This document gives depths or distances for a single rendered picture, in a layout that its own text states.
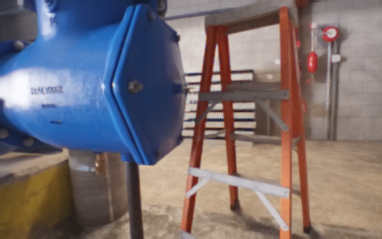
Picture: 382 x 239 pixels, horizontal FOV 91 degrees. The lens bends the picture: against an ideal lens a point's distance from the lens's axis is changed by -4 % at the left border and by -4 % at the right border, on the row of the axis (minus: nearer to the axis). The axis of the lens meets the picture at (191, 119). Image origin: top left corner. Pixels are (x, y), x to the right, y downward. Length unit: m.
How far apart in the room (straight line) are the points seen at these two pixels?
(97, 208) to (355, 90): 4.15
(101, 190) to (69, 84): 0.88
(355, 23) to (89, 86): 4.30
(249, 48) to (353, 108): 2.11
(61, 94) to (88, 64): 0.13
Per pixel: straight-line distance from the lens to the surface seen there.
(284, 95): 0.75
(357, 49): 4.43
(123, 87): 0.53
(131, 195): 0.94
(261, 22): 1.06
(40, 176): 1.53
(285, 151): 0.74
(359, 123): 4.43
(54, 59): 0.77
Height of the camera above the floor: 0.81
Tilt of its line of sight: 6 degrees down
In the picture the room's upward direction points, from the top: 2 degrees counter-clockwise
